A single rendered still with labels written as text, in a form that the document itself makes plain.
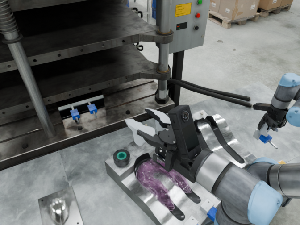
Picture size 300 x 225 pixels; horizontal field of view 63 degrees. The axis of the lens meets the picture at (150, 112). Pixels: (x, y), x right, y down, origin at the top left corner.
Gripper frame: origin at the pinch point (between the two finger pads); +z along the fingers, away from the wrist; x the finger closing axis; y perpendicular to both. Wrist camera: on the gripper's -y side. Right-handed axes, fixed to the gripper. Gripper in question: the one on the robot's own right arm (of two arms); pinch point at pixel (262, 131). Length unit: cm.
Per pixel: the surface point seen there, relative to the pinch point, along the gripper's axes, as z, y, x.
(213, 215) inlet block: 8, 22, -46
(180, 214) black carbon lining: 10, 14, -58
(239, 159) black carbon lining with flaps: 6.7, 5.3, -17.7
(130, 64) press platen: -9, -78, -40
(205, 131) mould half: 2.5, -15.2, -24.7
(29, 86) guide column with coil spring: -21, -62, -100
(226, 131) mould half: 4.3, -11.5, -12.7
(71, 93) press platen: -7, -67, -82
